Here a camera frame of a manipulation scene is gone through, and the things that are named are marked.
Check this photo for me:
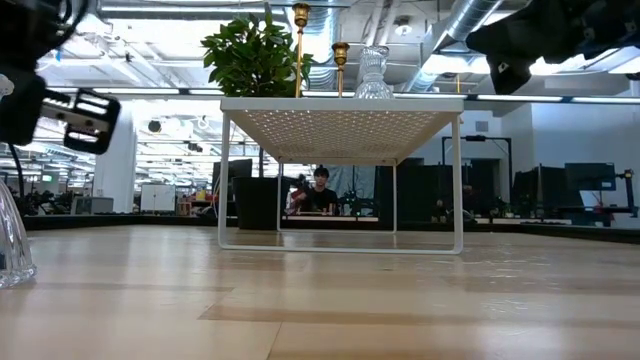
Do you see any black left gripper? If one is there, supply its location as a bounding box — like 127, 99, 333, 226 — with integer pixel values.
0, 67, 123, 156

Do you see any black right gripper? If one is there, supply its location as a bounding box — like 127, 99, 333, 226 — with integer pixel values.
465, 0, 640, 96

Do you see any clear glass candle holder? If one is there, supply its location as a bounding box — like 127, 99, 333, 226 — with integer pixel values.
353, 45, 396, 100
0, 178, 39, 289

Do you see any tall gold candlestick holder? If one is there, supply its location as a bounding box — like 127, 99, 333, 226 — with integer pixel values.
291, 2, 312, 99
331, 41, 351, 99

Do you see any grey box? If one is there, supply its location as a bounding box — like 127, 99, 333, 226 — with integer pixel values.
71, 195, 115, 216

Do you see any white cabinet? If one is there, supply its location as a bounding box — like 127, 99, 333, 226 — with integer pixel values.
139, 183, 177, 214

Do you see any dark background monitor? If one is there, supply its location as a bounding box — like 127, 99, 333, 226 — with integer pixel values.
212, 158, 254, 201
563, 162, 617, 192

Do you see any white perforated metal shelf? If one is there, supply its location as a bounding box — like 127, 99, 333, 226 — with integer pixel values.
217, 96, 465, 256

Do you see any green leafy plant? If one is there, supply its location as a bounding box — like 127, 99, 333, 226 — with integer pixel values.
200, 12, 315, 99

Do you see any black plant pot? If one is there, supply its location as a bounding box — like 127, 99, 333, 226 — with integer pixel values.
232, 176, 281, 231

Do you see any person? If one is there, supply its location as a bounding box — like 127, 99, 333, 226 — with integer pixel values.
287, 166, 341, 217

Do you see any black gantry frame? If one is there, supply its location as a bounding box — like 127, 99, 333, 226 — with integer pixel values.
441, 133, 513, 221

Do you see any black metal table frame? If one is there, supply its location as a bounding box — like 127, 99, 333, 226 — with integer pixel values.
22, 212, 640, 246

